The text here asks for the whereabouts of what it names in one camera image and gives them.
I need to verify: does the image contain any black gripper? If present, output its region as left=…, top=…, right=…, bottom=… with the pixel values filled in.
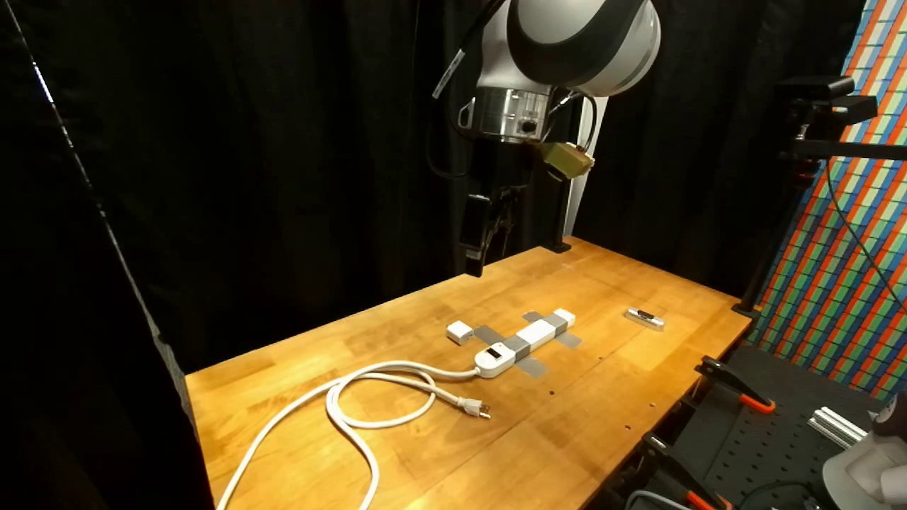
left=459, top=139, right=540, bottom=276

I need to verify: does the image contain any white charger head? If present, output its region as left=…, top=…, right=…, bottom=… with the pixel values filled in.
left=444, top=320, right=473, bottom=343

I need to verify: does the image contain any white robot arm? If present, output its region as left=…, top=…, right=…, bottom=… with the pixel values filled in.
left=444, top=0, right=663, bottom=276

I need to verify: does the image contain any white power strip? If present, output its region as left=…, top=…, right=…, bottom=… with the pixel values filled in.
left=473, top=310, right=577, bottom=379

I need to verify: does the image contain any small silver metal device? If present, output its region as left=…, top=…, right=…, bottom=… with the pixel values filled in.
left=624, top=306, right=666, bottom=330

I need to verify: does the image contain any black curtain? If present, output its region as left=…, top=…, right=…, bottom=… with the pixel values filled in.
left=0, top=0, right=866, bottom=510

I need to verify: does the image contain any black side table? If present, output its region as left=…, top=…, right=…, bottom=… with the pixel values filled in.
left=588, top=347, right=907, bottom=510

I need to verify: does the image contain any colourful checkered board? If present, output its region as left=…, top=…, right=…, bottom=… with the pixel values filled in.
left=748, top=0, right=907, bottom=401

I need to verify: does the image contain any silver aluminium bar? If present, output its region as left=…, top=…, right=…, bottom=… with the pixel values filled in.
left=808, top=405, right=866, bottom=447

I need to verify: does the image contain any white grey object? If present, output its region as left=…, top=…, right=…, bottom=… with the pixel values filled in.
left=822, top=437, right=907, bottom=510

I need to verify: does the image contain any white power strip cable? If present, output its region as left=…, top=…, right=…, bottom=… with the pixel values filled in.
left=211, top=357, right=493, bottom=510

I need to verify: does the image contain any orange handled clamp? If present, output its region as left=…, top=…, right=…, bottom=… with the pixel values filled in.
left=642, top=437, right=734, bottom=510
left=696, top=357, right=775, bottom=413

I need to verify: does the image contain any black camera on stand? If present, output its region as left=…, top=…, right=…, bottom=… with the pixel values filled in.
left=780, top=78, right=907, bottom=163

